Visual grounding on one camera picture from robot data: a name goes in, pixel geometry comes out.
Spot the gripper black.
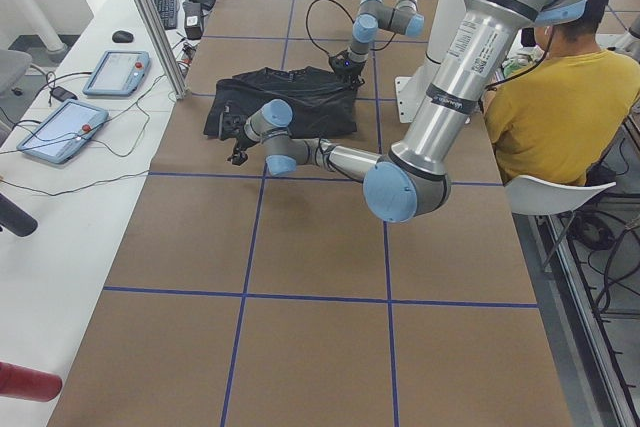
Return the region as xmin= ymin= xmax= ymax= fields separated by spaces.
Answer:
xmin=329 ymin=49 xmax=368 ymax=89
xmin=217 ymin=105 xmax=250 ymax=145

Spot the black graphic t-shirt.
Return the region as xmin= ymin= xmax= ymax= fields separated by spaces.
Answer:
xmin=202 ymin=65 xmax=359 ymax=141

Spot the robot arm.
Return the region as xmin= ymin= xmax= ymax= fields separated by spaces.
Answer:
xmin=329 ymin=0 xmax=424 ymax=89
xmin=217 ymin=0 xmax=586 ymax=222

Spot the upper teach pendant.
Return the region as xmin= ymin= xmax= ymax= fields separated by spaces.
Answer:
xmin=82 ymin=50 xmax=150 ymax=97

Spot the teach pendant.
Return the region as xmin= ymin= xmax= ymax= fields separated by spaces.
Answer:
xmin=16 ymin=99 xmax=109 ymax=165
xmin=82 ymin=50 xmax=150 ymax=97

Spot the black computer mouse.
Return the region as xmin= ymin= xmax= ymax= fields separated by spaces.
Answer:
xmin=112 ymin=30 xmax=134 ymax=44

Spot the black keyboard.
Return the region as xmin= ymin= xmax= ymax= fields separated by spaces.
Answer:
xmin=153 ymin=0 xmax=178 ymax=30

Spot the brown paper table cover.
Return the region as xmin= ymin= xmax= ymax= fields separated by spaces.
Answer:
xmin=50 ymin=0 xmax=571 ymax=426

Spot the lower teach pendant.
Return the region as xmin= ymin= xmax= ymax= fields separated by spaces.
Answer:
xmin=16 ymin=99 xmax=109 ymax=165

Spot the blue tape line crosswise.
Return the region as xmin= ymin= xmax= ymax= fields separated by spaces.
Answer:
xmin=102 ymin=286 xmax=538 ymax=310

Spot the person in yellow shirt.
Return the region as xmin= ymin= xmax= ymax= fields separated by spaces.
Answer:
xmin=485 ymin=0 xmax=639 ymax=186

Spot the white chair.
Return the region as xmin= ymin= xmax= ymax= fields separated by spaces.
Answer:
xmin=505 ymin=175 xmax=616 ymax=272

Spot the black water bottle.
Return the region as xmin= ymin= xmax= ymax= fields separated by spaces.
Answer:
xmin=0 ymin=194 xmax=38 ymax=237

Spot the blue tape line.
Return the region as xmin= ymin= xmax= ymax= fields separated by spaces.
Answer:
xmin=375 ymin=100 xmax=400 ymax=427

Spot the red fire extinguisher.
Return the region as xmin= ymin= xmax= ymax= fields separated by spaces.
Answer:
xmin=1 ymin=362 xmax=63 ymax=402

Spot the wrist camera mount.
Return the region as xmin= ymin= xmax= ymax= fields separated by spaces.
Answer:
xmin=227 ymin=144 xmax=248 ymax=166

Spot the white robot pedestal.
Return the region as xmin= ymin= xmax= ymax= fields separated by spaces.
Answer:
xmin=395 ymin=0 xmax=466 ymax=124

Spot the aluminium frame post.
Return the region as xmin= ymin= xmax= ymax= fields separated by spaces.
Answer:
xmin=133 ymin=0 xmax=187 ymax=100

